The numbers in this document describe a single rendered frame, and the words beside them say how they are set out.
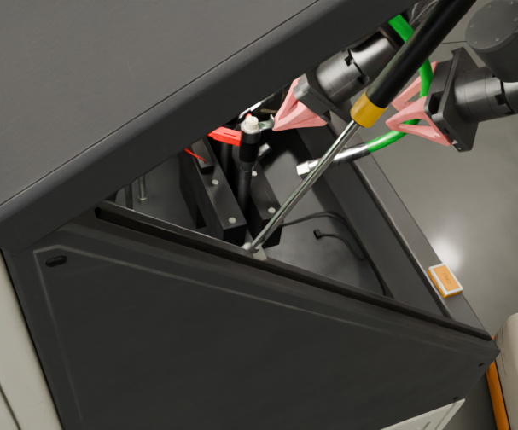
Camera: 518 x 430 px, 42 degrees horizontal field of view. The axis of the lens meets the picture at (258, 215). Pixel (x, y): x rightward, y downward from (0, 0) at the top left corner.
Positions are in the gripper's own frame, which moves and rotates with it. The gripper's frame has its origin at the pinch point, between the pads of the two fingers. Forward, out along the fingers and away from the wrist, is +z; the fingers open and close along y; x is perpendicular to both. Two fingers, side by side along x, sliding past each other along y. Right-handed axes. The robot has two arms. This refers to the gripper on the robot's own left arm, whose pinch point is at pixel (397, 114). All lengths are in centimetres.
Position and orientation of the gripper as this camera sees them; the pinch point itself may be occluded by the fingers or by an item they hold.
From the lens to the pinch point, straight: 83.9
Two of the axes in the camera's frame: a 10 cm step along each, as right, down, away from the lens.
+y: -3.3, 8.4, -4.3
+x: 6.4, 5.3, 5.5
